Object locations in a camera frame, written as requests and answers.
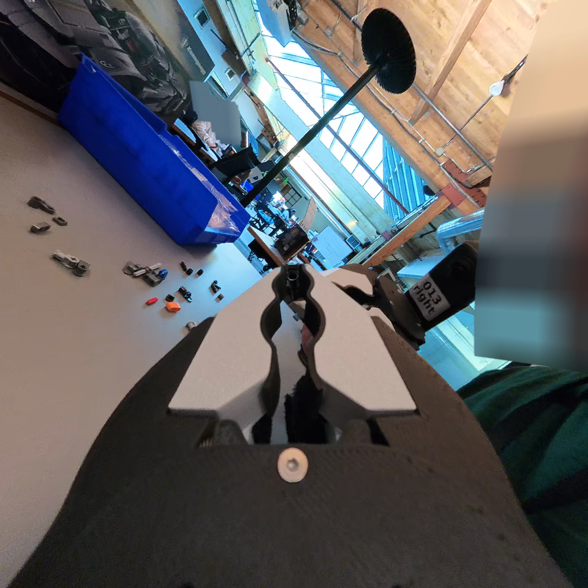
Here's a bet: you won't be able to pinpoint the wooden desk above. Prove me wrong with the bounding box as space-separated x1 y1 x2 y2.
248 227 285 267

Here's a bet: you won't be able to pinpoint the black office chair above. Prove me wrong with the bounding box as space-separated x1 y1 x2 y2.
213 147 260 180

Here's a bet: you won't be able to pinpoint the blue plastic bin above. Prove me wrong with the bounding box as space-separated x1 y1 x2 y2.
57 54 251 246

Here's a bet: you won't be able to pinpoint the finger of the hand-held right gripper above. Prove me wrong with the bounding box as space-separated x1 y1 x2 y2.
290 299 324 341
324 269 386 309

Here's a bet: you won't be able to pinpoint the printed lego set box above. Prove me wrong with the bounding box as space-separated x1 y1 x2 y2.
0 0 217 115

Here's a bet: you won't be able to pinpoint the clear plastic bags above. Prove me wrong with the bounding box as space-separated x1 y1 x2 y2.
165 133 251 235

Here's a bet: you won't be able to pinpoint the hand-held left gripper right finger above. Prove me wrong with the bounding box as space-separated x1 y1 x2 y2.
299 266 417 444

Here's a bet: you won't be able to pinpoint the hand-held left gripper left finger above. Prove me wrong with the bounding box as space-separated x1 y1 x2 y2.
168 266 295 444

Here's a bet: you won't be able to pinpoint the person's green shirt torso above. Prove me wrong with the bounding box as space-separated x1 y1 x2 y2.
457 363 588 584

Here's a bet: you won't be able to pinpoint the black pole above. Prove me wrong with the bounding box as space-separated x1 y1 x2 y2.
241 8 416 207

